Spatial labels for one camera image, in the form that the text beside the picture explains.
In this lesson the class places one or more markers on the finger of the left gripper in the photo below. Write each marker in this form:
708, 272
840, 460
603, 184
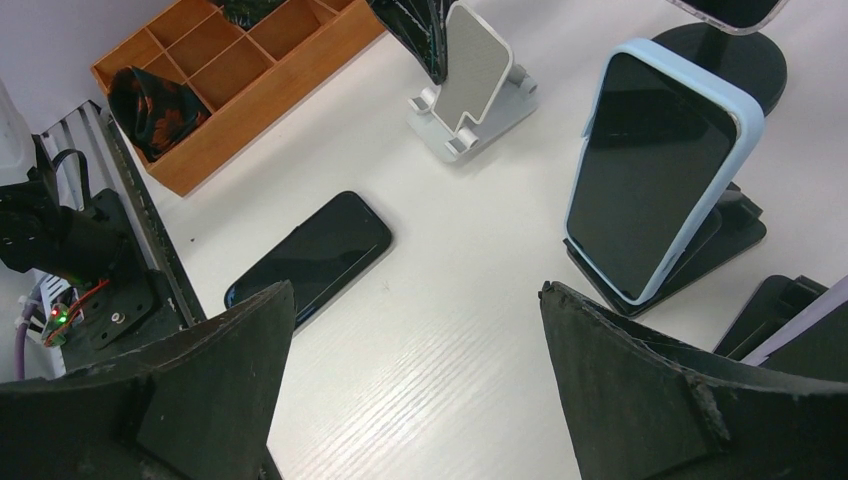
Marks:
420, 26

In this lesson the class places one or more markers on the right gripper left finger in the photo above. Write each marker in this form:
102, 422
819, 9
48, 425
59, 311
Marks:
197, 404

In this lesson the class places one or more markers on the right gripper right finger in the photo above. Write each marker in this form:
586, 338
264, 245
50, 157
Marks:
642, 405

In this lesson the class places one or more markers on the white folding phone stand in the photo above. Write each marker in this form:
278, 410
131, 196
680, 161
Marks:
486, 93

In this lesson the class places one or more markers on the lilac case phone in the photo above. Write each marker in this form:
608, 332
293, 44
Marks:
813, 343

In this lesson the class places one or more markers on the black folding phone stand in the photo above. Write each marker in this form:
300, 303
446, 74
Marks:
731, 228

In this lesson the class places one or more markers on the black phone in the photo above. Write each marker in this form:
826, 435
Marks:
320, 257

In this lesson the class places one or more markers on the light blue case phone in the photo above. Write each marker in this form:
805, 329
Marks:
665, 139

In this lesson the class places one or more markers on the pink case phone on stand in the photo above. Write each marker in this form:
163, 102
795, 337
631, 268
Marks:
735, 17

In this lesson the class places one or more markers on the black round base stand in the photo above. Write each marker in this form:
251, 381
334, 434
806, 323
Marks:
752, 62

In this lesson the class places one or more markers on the orange wooden organizer tray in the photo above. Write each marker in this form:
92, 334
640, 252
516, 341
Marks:
247, 79

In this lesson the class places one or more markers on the floral cloth roll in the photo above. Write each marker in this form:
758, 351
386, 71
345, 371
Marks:
155, 113

